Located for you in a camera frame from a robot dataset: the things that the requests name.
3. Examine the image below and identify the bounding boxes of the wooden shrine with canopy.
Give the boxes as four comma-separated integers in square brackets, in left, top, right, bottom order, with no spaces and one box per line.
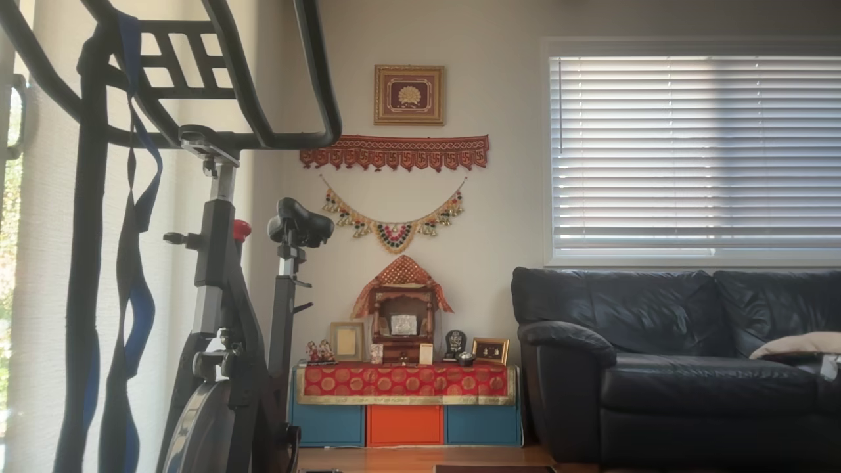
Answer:
[350,255,454,364]

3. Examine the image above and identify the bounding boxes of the small gold framed picture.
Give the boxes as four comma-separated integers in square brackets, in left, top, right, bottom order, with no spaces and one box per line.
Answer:
[472,337,510,366]

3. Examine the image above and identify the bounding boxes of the red gold patterned cloth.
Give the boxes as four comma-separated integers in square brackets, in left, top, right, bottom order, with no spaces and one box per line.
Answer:
[295,363,518,405]

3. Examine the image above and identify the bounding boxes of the blue storage bin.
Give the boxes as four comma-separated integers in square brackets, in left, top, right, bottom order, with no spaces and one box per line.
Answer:
[445,405,522,447]
[290,404,365,448]

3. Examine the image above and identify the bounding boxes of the black exercise bike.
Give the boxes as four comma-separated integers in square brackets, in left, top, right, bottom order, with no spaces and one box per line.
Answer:
[0,0,342,473]

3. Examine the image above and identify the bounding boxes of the dark floor rug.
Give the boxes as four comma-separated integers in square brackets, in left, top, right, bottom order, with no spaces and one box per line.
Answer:
[434,464,558,473]

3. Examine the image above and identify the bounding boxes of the black leather sofa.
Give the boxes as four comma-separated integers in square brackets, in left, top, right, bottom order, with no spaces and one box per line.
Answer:
[511,266,841,468]

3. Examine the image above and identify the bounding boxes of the white window blinds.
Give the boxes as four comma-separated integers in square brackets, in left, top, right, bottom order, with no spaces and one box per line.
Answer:
[549,56,841,258]

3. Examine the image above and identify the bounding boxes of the white sheer curtain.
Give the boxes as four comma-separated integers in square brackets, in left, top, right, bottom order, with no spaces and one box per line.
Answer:
[0,0,258,473]

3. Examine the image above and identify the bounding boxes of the beige cushion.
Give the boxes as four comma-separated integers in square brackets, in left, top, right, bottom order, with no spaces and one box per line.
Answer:
[749,332,841,361]

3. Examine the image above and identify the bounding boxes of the beaded garland wall hanging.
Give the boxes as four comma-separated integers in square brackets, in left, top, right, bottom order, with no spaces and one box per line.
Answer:
[320,174,468,255]

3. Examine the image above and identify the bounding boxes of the red embroidered wall hanging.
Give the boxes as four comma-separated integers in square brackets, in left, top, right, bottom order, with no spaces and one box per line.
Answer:
[300,135,490,173]

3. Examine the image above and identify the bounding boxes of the gold photo frame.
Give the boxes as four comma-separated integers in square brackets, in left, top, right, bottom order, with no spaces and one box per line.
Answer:
[329,321,365,362]

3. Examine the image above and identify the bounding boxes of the gold framed wall picture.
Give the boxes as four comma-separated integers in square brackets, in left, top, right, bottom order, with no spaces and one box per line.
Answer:
[374,64,445,126]

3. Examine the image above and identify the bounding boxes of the white window frame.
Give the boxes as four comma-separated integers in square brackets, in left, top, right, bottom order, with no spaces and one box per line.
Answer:
[542,37,841,268]

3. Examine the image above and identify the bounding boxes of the blue black hanging strap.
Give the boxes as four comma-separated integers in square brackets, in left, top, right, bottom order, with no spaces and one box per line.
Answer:
[53,10,165,473]

